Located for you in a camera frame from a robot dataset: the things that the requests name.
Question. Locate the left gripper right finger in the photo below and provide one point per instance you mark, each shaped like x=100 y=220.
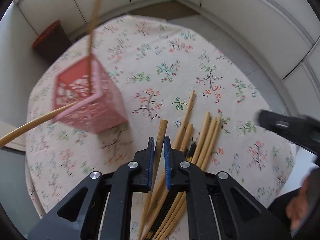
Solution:
x=218 y=206

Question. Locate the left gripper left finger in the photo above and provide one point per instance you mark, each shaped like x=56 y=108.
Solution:
x=99 y=207

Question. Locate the black chopstick gold band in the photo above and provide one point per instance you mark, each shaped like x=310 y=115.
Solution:
x=191 y=151

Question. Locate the white kitchen cabinets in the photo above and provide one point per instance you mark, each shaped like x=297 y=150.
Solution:
x=282 y=35

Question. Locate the person's right hand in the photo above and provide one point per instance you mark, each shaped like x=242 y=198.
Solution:
x=297 y=208

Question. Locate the bamboo chopstick pile left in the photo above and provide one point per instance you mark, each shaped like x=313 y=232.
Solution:
x=198 y=149

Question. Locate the bamboo chopstick pile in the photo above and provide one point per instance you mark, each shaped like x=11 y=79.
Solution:
x=206 y=140
x=180 y=205
x=198 y=149

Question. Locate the bamboo chopstick on table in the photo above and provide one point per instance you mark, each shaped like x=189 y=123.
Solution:
x=185 y=122

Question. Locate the short bamboo chopstick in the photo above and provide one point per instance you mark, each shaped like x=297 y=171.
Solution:
x=181 y=145

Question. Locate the bamboo chopstick pile right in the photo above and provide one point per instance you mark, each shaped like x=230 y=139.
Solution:
x=180 y=205

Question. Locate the bamboo chopstick pile middle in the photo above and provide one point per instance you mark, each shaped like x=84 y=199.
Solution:
x=206 y=140

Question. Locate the pink plastic lattice basket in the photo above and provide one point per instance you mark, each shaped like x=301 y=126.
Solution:
x=96 y=100

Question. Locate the floral tablecloth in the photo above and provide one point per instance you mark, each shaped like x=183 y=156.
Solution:
x=156 y=67

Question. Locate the brown bin red liner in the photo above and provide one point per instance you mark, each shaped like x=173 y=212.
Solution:
x=52 y=42

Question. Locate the brown floor mat right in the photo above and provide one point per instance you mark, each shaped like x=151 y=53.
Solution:
x=165 y=10

